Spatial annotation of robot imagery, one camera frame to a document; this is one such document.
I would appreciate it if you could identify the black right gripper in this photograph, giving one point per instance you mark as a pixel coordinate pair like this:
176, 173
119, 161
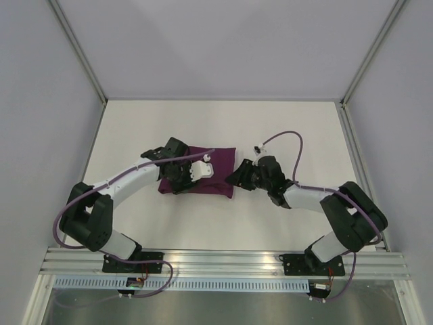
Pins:
246, 175

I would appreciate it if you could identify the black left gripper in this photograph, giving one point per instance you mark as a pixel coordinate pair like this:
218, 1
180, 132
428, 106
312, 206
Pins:
177, 188

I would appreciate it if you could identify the purple cloth mat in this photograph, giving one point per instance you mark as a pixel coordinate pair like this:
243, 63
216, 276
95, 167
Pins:
222, 160

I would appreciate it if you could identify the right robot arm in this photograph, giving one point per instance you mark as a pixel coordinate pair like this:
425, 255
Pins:
355, 219

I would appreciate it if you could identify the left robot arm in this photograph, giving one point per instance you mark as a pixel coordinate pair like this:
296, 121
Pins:
88, 215

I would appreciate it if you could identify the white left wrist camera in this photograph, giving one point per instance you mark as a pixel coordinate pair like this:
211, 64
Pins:
201, 170

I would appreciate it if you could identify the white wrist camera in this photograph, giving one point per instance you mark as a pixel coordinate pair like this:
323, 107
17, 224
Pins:
201, 170
259, 151

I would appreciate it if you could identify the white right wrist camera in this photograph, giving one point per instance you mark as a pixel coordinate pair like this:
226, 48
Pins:
259, 151

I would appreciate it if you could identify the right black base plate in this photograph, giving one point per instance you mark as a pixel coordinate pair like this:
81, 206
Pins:
296, 264

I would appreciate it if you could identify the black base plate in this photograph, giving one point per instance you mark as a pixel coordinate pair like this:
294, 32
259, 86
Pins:
296, 264
142, 262

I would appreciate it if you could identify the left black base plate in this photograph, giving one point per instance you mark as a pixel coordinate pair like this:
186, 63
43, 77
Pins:
142, 262

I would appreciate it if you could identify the front aluminium rail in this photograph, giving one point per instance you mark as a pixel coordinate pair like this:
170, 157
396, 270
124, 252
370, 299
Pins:
370, 265

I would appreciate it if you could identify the right aluminium side rail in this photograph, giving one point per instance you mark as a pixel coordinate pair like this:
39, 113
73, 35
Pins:
354, 150

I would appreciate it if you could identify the slotted cable duct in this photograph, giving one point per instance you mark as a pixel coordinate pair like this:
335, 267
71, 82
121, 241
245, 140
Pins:
187, 284

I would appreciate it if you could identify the left aluminium frame post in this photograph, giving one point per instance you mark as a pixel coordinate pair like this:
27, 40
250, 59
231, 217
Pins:
60, 15

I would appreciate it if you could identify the aluminium frame post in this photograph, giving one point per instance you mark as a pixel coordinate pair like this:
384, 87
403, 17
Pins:
374, 49
60, 15

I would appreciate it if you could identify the right aluminium frame post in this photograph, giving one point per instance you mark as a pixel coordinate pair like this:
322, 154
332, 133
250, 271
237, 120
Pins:
374, 49

